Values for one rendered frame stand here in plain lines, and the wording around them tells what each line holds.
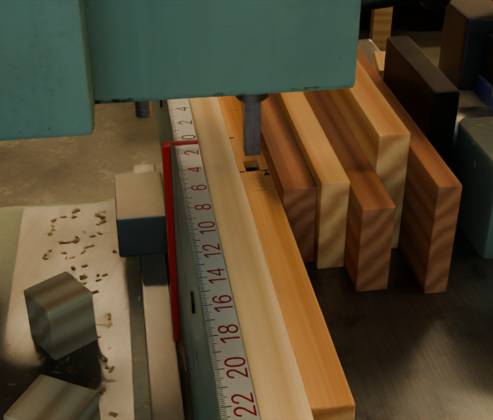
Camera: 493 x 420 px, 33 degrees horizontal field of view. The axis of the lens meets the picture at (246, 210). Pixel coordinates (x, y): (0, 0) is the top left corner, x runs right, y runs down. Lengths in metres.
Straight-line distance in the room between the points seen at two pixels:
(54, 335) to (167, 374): 0.08
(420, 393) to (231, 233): 0.12
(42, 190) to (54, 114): 2.02
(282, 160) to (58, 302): 0.18
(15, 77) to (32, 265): 0.30
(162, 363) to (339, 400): 0.22
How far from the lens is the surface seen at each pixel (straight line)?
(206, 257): 0.38
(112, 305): 0.61
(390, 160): 0.46
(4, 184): 2.47
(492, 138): 0.50
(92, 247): 0.68
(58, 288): 0.57
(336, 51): 0.43
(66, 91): 0.39
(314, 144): 0.48
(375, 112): 0.48
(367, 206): 0.43
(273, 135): 0.50
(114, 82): 0.42
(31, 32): 0.38
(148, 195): 0.64
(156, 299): 0.59
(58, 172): 2.50
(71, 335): 0.57
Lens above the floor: 1.17
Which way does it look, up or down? 31 degrees down
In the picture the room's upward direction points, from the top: straight up
